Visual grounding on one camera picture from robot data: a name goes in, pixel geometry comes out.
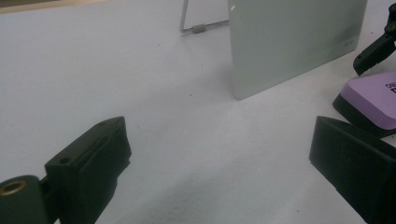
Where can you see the wooden table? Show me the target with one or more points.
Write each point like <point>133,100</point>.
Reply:
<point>37,4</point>

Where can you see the white table sheet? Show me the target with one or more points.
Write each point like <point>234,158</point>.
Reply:
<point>155,77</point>

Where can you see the purple and black eraser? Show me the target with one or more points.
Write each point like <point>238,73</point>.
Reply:
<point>373,96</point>

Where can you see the pale glass whiteboard with stand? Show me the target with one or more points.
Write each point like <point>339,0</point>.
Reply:
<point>289,46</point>

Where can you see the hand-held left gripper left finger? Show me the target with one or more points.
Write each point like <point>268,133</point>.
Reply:
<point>87,174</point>

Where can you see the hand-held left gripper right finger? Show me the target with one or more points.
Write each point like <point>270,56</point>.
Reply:
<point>358,168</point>

